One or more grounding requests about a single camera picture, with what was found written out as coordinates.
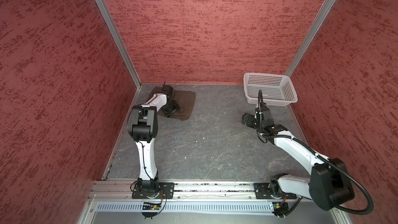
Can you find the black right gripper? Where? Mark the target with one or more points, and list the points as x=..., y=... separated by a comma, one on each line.
x=251, y=117

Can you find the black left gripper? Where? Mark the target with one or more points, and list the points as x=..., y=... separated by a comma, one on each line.
x=176, y=108

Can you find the brown trousers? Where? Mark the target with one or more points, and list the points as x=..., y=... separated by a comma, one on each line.
x=186, y=101

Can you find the white plastic basket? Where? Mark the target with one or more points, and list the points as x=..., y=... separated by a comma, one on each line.
x=277, y=90

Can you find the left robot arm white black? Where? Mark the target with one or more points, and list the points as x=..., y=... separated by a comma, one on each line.
x=142, y=127

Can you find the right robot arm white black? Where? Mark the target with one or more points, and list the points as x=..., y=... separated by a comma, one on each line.
x=325, y=184

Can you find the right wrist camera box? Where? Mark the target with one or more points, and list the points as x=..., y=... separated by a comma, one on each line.
x=264, y=117

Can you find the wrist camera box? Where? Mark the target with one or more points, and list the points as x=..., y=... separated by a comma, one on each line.
x=264, y=117
x=168, y=90

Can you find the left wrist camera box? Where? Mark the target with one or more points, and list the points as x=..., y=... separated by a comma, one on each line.
x=168, y=90

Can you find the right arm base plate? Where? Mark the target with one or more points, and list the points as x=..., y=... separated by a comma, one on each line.
x=264, y=191

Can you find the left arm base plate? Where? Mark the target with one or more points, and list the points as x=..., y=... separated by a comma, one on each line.
x=151, y=190

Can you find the perforated white cable duct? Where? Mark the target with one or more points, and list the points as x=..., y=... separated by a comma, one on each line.
x=260, y=208

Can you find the aluminium front rail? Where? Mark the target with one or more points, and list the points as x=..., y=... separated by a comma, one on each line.
x=187, y=190

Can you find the left aluminium corner post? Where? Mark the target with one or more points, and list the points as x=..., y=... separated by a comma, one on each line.
x=101, y=4

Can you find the aluminium corner post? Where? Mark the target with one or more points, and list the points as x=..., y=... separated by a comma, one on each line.
x=314, y=28
x=101, y=4

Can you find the right aluminium corner post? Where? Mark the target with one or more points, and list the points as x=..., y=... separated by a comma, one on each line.
x=314, y=28

